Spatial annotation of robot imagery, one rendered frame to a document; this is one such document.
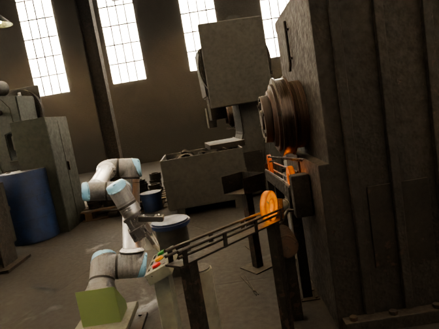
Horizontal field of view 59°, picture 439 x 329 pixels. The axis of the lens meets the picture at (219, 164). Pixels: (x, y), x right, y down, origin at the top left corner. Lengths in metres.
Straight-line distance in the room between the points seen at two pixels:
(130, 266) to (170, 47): 10.55
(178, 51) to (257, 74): 7.70
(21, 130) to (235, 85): 2.74
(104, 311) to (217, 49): 3.45
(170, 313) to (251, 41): 3.84
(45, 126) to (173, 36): 7.89
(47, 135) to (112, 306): 3.31
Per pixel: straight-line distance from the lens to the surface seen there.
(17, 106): 9.64
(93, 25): 9.32
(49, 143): 5.36
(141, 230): 1.83
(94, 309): 2.48
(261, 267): 3.04
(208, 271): 1.82
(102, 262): 2.52
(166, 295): 1.82
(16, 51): 13.95
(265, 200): 1.90
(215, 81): 4.92
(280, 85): 2.25
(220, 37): 5.01
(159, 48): 12.64
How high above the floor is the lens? 1.20
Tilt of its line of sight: 8 degrees down
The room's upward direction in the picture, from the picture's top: 9 degrees counter-clockwise
